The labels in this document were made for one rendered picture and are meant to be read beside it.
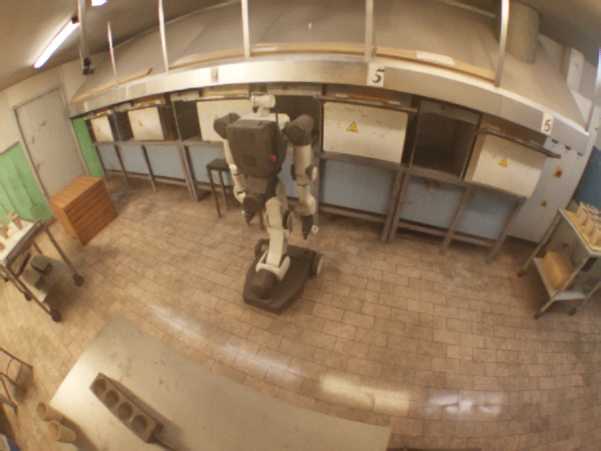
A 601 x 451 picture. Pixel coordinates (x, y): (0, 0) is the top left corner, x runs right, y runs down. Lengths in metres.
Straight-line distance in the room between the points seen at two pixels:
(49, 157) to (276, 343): 4.61
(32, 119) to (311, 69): 4.43
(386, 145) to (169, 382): 1.90
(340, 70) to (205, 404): 1.80
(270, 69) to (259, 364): 2.02
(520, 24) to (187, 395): 2.96
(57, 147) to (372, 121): 4.82
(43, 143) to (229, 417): 4.79
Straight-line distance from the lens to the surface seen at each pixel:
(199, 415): 0.90
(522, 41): 2.42
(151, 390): 1.00
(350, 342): 1.86
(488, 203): 2.48
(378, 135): 1.89
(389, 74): 1.63
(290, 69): 1.76
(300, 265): 2.02
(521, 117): 1.87
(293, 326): 1.90
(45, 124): 5.04
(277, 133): 1.20
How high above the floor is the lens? 1.69
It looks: 40 degrees down
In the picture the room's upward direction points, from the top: 1 degrees counter-clockwise
